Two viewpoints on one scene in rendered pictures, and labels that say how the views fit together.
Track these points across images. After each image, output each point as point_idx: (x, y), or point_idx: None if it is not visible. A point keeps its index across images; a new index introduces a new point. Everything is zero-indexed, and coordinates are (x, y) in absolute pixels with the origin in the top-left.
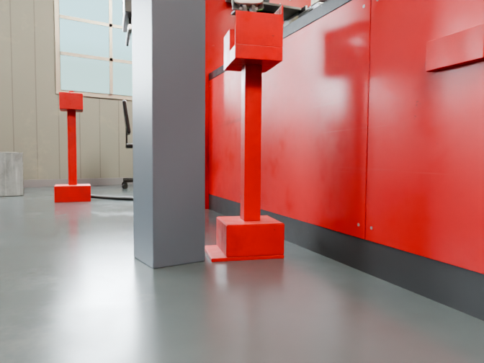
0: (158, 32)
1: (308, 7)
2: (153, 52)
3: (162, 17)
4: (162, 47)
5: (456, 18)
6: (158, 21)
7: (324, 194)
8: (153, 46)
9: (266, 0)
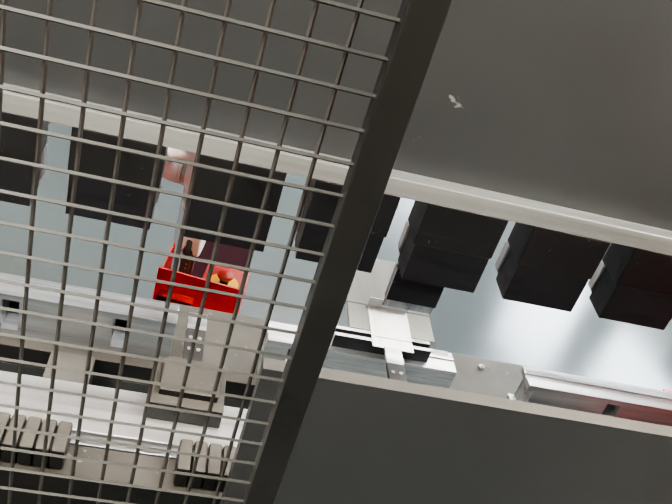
0: (178, 220)
1: (339, 333)
2: (174, 234)
3: (181, 209)
4: (176, 235)
5: None
6: (180, 211)
7: None
8: (175, 230)
9: (598, 305)
